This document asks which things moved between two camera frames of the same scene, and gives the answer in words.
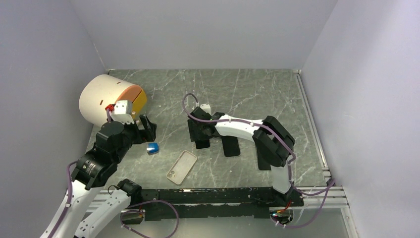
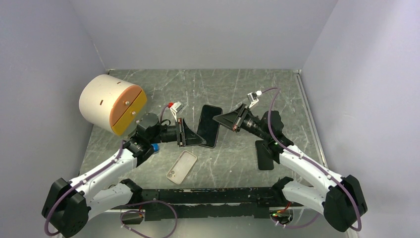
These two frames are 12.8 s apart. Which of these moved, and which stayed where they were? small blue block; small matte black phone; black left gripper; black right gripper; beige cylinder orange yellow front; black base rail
Moved: black right gripper; black left gripper
Stayed: black base rail; beige cylinder orange yellow front; small blue block; small matte black phone
